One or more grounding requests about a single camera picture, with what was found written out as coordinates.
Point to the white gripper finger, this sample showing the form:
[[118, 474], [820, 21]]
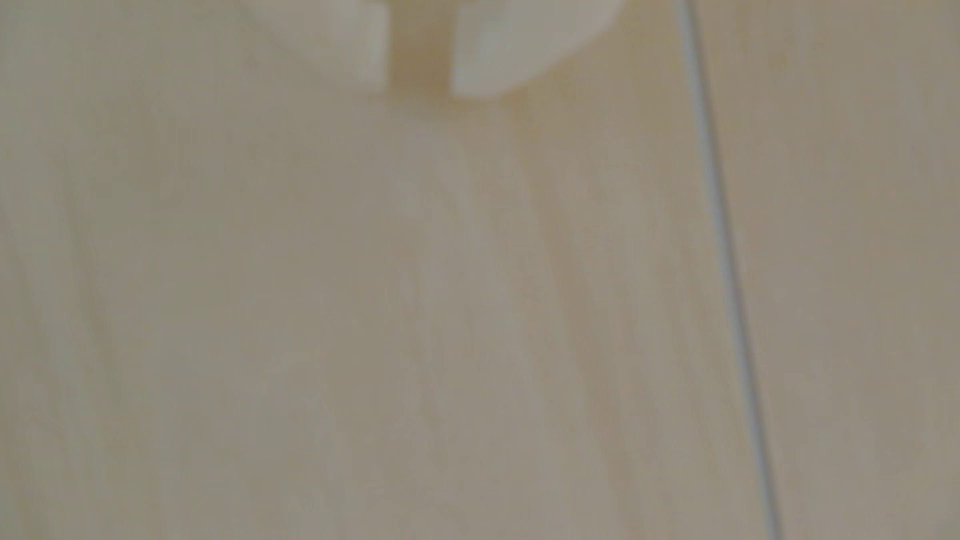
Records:
[[345, 34], [517, 41]]

